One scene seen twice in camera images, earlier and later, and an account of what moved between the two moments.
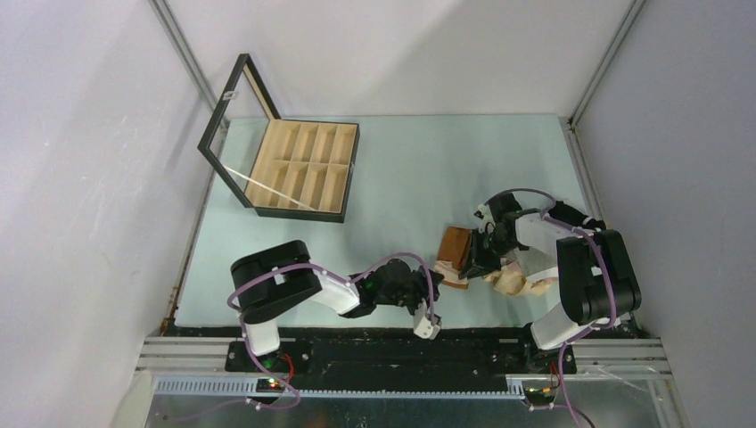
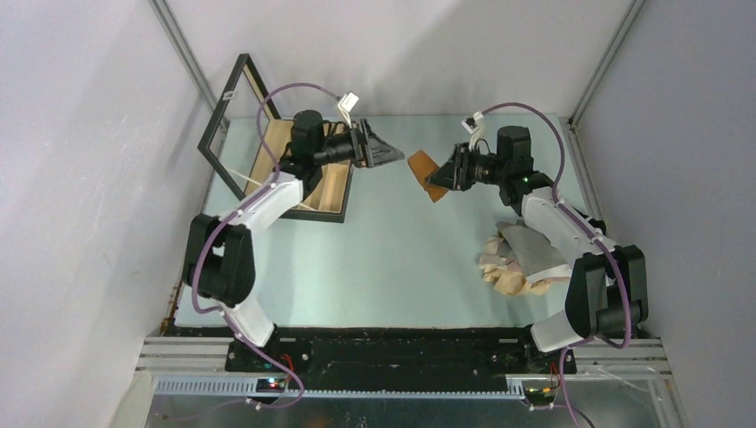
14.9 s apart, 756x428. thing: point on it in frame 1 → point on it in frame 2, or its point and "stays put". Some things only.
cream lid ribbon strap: [249, 181] stays put
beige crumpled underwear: [512, 281] stays put
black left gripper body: [410, 294] → [352, 149]
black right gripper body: [487, 250] → [472, 167]
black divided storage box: [293, 169] stays put
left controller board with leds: [269, 385] stays put
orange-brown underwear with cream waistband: [451, 256] → [422, 166]
